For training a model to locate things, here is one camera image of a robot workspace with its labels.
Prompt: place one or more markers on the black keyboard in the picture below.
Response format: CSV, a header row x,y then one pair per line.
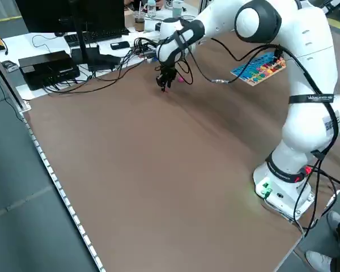
x,y
102,34

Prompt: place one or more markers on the cardboard box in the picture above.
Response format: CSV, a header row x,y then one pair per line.
x,y
129,18

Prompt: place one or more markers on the white desk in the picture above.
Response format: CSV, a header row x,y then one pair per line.
x,y
14,55

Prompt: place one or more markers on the black electronics box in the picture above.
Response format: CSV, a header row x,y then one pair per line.
x,y
45,61

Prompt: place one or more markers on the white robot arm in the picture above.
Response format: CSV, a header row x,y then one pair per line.
x,y
306,85

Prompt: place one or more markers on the black monitor stand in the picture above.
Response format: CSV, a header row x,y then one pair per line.
x,y
83,51

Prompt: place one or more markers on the clear water bottle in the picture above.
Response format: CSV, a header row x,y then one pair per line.
x,y
151,10

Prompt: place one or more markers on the blue wooden toy board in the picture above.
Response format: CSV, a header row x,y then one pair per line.
x,y
252,71

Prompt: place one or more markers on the black phone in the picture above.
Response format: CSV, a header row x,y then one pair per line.
x,y
119,45

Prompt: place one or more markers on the green tumbler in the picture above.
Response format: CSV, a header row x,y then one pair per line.
x,y
177,10

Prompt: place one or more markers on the pink rectangular block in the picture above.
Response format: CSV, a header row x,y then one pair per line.
x,y
180,80

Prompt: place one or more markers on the small grey device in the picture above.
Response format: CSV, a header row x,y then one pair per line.
x,y
10,65

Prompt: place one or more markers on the black monitor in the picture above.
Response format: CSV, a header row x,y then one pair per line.
x,y
59,14

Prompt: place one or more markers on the aluminium frame rail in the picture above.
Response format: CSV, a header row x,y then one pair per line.
x,y
22,105

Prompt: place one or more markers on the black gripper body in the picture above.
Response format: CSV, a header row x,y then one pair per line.
x,y
166,73

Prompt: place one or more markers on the black mouse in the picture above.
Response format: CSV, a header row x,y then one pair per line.
x,y
59,33

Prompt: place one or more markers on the iced coffee cup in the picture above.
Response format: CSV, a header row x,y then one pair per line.
x,y
139,24

